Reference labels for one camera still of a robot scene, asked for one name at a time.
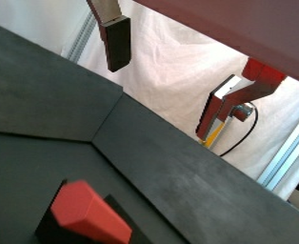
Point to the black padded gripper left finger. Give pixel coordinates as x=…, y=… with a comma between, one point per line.
x=115, y=32

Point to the silver red gripper right finger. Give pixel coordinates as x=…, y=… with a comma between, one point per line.
x=259, y=81

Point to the red hexagon peg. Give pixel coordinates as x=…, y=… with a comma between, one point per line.
x=83, y=213

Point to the white cloth backdrop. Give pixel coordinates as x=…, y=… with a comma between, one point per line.
x=178, y=66

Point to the black curved peg holder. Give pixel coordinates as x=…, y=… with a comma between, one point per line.
x=51, y=233

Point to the aluminium frame profile left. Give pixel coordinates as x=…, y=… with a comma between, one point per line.
x=77, y=42

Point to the aluminium frame profile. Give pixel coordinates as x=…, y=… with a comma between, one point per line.
x=77, y=42
x=282, y=162

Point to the aluminium frame profile right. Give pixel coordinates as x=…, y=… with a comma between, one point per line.
x=282, y=162

